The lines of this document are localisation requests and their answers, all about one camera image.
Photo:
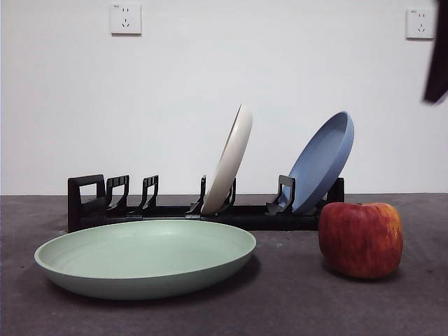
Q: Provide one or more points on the white wall socket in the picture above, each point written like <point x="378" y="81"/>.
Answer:
<point x="126" y="19"/>
<point x="418" y="24"/>

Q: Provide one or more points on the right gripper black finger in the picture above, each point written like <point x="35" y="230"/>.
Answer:
<point x="437" y="52"/>

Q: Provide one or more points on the cream round plate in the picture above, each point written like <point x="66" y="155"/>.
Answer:
<point x="231" y="157"/>

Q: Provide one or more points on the black plate rack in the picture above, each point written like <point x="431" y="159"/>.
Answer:
<point x="280" y="222"/>

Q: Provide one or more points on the green round plate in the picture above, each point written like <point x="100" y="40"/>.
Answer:
<point x="140" y="266"/>

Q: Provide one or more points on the red apple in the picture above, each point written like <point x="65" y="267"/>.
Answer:
<point x="360" y="241"/>

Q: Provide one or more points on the blue round plate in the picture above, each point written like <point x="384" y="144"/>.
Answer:
<point x="320" y="164"/>

